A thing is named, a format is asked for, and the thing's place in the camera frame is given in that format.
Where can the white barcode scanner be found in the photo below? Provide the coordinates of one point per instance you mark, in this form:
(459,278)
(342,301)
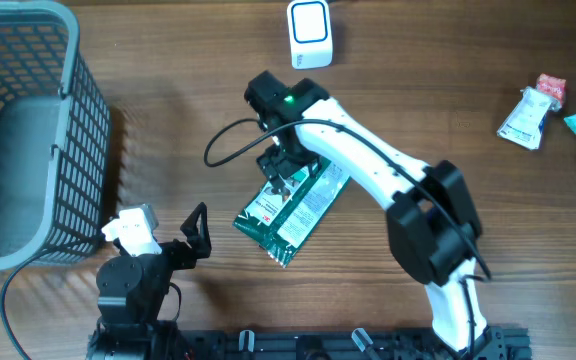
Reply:
(310,34)

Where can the white paper packet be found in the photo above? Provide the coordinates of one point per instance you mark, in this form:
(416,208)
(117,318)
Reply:
(524,125)

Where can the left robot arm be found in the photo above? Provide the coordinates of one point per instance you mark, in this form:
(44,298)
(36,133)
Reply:
(133,285)

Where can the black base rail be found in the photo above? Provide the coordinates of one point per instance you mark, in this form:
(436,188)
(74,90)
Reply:
(414,343)

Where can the grey plastic shopping basket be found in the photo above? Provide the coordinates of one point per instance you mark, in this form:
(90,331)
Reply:
(55,129)

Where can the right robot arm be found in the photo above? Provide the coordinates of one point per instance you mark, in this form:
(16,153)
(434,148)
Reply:
(432,223)

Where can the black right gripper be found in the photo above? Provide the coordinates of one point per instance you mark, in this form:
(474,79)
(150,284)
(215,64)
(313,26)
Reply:
(284,167)

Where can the small red white carton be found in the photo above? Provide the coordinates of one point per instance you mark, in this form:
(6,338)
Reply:
(553,87)

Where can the green gloves packet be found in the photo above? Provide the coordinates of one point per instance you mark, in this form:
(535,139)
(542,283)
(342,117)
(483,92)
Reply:
(280,221)

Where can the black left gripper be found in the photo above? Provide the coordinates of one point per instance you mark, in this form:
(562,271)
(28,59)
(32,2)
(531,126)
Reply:
(187,258)

